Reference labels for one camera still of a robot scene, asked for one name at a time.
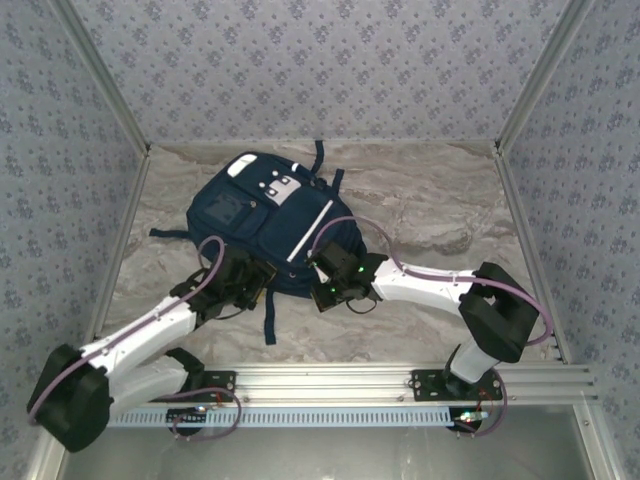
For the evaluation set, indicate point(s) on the navy blue backpack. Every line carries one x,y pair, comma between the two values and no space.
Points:
240,210

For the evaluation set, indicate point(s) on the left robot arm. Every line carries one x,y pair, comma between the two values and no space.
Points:
145,340

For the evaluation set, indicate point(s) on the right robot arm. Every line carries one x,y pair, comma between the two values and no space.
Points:
425,290

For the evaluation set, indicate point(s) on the small black circuit board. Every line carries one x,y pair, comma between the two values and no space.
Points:
470,420
187,416

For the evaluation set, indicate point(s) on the grey metal panel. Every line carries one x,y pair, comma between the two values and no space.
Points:
325,455

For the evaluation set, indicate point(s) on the aluminium mounting rail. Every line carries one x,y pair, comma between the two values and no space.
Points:
325,382

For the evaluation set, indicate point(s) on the aluminium table edge rail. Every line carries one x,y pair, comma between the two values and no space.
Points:
522,220
127,215

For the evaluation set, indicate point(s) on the aluminium frame post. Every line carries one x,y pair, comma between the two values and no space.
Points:
542,75
105,75

